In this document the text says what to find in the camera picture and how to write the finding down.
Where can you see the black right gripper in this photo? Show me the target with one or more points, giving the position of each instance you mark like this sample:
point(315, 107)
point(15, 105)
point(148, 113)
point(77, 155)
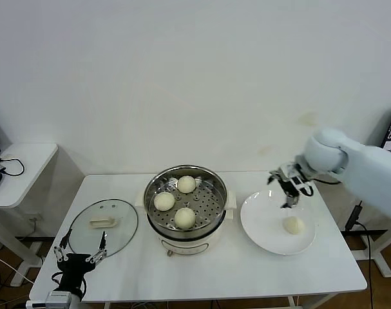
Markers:
point(291, 187)

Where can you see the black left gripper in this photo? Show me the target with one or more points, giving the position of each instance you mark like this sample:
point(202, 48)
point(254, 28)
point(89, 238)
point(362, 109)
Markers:
point(75, 268)

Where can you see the white steamed baozi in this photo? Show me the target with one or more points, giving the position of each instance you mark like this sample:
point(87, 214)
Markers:
point(293, 225)
point(164, 201)
point(186, 184)
point(185, 218)

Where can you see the round glass pot lid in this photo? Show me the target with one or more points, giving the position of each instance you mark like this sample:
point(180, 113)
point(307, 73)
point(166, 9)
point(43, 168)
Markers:
point(124, 219)

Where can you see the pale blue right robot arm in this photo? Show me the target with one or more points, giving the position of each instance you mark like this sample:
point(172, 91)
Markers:
point(375, 174)

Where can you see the perforated steel steamer basket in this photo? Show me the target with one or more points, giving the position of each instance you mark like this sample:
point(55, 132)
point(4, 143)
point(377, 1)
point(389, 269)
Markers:
point(208, 212)

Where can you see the round white plate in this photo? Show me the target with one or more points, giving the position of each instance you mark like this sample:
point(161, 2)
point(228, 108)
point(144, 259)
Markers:
point(259, 222)

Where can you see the white side table with mouse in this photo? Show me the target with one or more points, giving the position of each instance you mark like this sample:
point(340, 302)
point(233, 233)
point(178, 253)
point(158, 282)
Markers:
point(27, 167)

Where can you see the cream electric cooker pot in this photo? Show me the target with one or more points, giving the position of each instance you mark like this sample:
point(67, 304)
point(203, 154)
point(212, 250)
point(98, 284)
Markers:
point(182, 248)

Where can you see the white side table with label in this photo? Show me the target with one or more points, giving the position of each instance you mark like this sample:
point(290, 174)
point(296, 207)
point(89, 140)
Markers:
point(380, 257)

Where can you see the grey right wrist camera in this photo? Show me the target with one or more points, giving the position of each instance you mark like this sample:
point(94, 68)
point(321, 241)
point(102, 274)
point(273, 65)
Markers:
point(290, 170)

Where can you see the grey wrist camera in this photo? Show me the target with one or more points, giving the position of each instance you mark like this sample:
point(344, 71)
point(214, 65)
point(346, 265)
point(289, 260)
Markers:
point(58, 298)
point(290, 170)

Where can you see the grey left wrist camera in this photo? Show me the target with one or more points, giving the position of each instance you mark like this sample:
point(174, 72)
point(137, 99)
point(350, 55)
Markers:
point(58, 298)

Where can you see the white wall socket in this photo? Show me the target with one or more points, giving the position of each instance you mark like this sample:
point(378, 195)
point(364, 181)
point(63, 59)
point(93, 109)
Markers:
point(32, 221)

